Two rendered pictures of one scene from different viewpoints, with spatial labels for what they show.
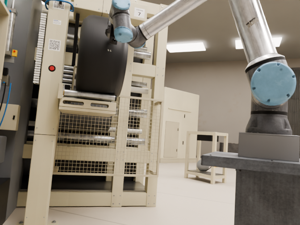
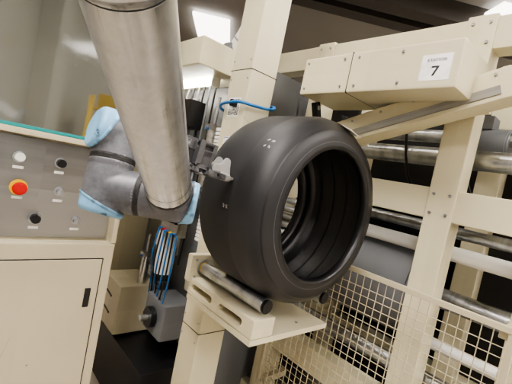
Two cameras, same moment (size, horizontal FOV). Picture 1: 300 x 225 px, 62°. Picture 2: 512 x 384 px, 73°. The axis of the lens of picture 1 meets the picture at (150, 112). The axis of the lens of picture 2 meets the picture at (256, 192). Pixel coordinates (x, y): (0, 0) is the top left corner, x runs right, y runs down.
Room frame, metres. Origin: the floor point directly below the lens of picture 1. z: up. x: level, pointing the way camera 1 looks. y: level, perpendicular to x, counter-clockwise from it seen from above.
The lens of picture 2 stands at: (1.18, -0.60, 1.28)
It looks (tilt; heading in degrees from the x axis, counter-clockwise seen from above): 3 degrees down; 64
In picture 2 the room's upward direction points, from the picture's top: 12 degrees clockwise
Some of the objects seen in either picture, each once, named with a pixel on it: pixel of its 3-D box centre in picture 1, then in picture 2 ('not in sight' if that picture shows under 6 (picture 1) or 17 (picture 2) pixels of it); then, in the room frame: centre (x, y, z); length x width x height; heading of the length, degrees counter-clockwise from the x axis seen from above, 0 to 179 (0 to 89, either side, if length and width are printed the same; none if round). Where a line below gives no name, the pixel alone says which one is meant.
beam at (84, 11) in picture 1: (110, 12); (383, 81); (2.12, 0.41, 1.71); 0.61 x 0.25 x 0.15; 106
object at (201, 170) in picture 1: (205, 156); not in sight; (4.26, -0.98, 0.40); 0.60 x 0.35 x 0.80; 39
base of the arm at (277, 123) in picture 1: (268, 123); not in sight; (1.13, -0.53, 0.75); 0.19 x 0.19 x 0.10
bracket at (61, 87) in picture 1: (62, 95); (232, 265); (1.75, 0.62, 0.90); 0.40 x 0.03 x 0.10; 16
